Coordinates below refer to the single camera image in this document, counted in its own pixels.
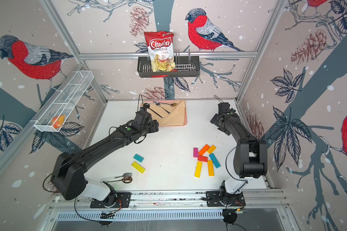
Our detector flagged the teal short block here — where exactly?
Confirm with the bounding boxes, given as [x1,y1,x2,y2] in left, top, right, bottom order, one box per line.
[134,154,144,163]

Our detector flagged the small orange yellow block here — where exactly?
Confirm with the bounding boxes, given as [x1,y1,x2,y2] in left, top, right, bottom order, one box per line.
[206,145,216,154]

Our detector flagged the yellow long block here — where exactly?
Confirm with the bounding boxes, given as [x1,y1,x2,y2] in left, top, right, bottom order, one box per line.
[194,161,202,178]

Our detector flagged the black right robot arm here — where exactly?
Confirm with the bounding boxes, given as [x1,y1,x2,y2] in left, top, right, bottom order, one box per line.
[211,102,268,203]

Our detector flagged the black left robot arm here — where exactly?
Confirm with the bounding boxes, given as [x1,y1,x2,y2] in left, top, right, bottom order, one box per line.
[50,103,159,207]

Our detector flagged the black ladle spoon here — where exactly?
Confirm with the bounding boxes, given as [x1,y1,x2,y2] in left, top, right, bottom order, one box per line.
[143,103,162,118]

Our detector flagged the silver spoon on cloth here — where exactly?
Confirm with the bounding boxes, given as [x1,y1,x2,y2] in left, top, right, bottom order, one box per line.
[154,102,170,114]

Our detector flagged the beige folded cloth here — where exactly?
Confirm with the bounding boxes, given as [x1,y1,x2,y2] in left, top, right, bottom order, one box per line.
[140,100,187,127]

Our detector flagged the copper spoon on cloth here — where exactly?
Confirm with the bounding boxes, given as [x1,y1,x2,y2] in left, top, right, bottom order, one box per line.
[160,102,177,107]

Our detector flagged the orange block upper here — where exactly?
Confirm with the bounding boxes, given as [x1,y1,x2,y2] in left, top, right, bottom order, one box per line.
[198,144,210,156]

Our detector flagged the magenta block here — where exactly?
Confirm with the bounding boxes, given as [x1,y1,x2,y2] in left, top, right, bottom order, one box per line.
[193,148,199,158]

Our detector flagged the teal long block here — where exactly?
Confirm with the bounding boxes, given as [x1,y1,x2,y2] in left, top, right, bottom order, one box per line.
[209,153,221,168]

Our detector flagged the red block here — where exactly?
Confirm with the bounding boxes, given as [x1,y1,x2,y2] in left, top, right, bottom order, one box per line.
[197,155,208,162]

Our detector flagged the silver fork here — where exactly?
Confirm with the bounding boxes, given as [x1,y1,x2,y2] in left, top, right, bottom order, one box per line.
[101,172,133,182]

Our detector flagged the copper spoon near base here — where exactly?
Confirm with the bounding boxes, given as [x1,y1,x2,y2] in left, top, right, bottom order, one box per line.
[104,176,133,184]

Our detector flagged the orange long block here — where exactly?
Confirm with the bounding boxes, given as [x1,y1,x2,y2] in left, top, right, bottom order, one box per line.
[207,160,215,177]

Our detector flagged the red cassava chips bag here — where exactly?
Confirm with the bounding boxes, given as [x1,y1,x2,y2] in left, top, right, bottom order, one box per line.
[144,31,176,72]

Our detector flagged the black wall rack basket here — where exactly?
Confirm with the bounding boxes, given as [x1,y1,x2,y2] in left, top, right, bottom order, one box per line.
[137,50,200,78]

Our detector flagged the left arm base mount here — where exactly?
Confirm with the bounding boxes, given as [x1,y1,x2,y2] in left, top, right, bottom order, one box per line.
[90,192,132,209]

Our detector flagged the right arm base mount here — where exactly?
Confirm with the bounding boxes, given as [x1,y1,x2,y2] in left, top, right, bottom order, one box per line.
[205,191,246,207]

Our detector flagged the white wire mesh basket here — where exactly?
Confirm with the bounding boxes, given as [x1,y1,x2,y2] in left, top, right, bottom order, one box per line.
[30,70,94,132]

